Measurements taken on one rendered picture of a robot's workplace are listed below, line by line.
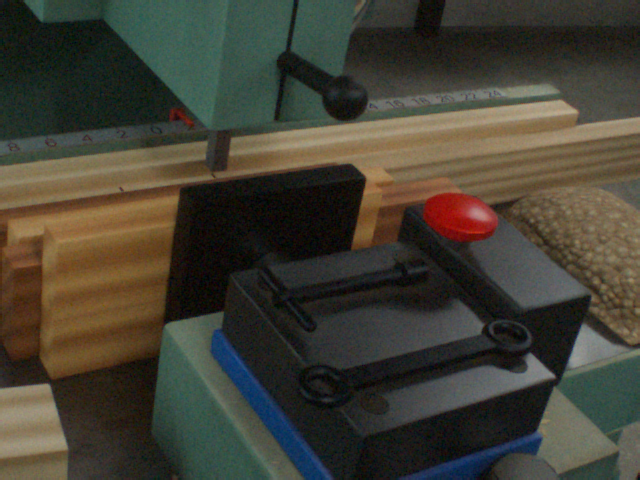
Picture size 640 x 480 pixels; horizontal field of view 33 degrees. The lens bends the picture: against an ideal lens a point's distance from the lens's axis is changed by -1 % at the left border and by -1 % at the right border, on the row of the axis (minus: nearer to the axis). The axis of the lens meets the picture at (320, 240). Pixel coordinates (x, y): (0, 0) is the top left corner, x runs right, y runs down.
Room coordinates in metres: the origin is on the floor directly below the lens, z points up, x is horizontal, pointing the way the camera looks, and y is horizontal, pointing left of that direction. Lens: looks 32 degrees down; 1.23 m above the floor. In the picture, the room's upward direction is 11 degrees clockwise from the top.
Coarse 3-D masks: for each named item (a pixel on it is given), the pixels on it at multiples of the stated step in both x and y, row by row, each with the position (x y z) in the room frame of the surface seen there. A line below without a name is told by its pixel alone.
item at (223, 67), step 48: (144, 0) 0.52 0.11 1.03; (192, 0) 0.48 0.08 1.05; (240, 0) 0.45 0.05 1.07; (288, 0) 0.47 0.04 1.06; (336, 0) 0.48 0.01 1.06; (144, 48) 0.51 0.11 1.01; (192, 48) 0.47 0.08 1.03; (240, 48) 0.46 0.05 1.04; (288, 48) 0.47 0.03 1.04; (336, 48) 0.49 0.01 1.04; (192, 96) 0.47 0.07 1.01; (240, 96) 0.46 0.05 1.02; (288, 96) 0.47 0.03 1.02
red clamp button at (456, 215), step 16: (432, 208) 0.38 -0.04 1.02; (448, 208) 0.38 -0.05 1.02; (464, 208) 0.38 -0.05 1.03; (480, 208) 0.39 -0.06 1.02; (432, 224) 0.38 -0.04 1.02; (448, 224) 0.37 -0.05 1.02; (464, 224) 0.37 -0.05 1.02; (480, 224) 0.38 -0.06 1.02; (496, 224) 0.38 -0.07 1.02; (464, 240) 0.37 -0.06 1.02; (480, 240) 0.37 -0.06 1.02
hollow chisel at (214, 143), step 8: (208, 136) 0.51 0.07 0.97; (216, 136) 0.51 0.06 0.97; (224, 136) 0.51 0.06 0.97; (208, 144) 0.51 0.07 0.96; (216, 144) 0.51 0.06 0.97; (224, 144) 0.51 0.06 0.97; (208, 152) 0.51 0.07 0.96; (216, 152) 0.51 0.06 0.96; (224, 152) 0.51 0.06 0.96; (208, 160) 0.51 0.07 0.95; (216, 160) 0.51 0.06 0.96; (224, 160) 0.51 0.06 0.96; (216, 168) 0.51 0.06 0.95; (224, 168) 0.51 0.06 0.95
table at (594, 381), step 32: (0, 320) 0.41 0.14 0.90; (0, 352) 0.39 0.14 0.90; (576, 352) 0.48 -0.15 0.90; (608, 352) 0.49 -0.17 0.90; (0, 384) 0.37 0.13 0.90; (32, 384) 0.37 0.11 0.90; (64, 384) 0.37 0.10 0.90; (96, 384) 0.38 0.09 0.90; (128, 384) 0.38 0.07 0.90; (576, 384) 0.46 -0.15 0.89; (608, 384) 0.48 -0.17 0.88; (64, 416) 0.35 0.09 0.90; (96, 416) 0.36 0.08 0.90; (128, 416) 0.36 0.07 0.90; (608, 416) 0.49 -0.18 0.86; (96, 448) 0.34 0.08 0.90; (128, 448) 0.34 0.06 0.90; (160, 448) 0.35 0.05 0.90
